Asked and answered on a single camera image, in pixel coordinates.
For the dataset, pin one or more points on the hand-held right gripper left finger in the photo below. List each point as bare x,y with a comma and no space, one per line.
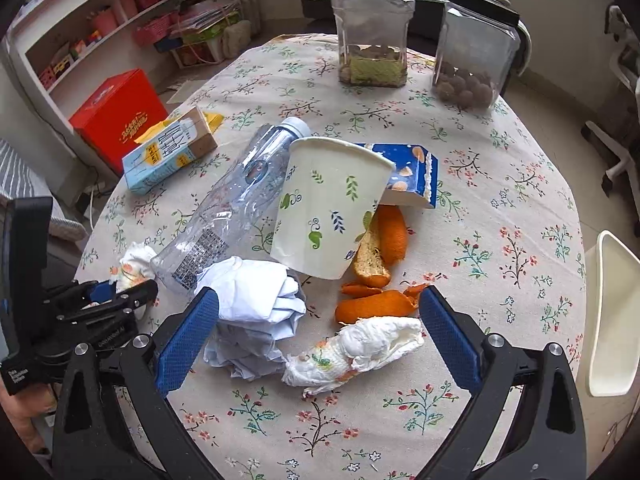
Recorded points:
187,340

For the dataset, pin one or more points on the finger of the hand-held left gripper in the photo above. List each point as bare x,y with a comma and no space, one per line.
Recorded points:
135,295
105,292

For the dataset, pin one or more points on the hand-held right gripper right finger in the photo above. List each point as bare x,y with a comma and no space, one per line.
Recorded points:
450,340

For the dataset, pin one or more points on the small tissue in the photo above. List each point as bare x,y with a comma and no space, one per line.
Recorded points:
135,265

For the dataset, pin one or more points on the white paper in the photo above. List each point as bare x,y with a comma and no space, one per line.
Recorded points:
255,305

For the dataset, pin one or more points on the large floral tissue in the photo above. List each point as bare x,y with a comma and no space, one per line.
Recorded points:
360,345

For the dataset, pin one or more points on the brown and blue milk carton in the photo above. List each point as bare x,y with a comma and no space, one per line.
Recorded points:
165,152

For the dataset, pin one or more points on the white plastic bin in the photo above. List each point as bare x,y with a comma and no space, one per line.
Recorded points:
615,310

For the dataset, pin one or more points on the blue snack box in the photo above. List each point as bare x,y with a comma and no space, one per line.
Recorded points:
410,170

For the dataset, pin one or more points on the leaf print paper cup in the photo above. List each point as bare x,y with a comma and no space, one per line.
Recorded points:
325,205

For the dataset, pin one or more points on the person's left hand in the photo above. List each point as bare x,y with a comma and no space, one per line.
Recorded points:
22,420

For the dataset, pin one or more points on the grey striped cloth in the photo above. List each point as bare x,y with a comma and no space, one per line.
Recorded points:
30,180

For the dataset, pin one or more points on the flat orange peel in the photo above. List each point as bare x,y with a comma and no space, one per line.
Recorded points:
370,307

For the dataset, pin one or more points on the small orange peel sliver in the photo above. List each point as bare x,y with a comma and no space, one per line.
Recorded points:
360,289

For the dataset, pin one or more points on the large curled orange peel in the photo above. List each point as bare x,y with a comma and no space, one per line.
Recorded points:
387,240

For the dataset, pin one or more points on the clear plastic water bottle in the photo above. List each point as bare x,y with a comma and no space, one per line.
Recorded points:
225,200

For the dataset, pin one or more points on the floral tablecloth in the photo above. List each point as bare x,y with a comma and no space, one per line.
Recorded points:
350,435

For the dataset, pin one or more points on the red cardboard box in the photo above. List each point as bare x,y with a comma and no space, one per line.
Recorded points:
115,115

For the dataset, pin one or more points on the yellow wrapper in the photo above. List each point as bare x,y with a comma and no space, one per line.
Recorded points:
216,120

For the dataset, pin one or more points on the white office chair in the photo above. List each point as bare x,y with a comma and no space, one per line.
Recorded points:
617,150

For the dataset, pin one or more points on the pink plastic basket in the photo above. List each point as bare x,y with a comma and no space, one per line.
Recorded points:
152,30

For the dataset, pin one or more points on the clear jar with brown balls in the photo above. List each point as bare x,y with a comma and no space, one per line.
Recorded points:
475,45

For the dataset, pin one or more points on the clear jar with green contents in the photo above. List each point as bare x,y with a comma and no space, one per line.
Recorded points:
372,25

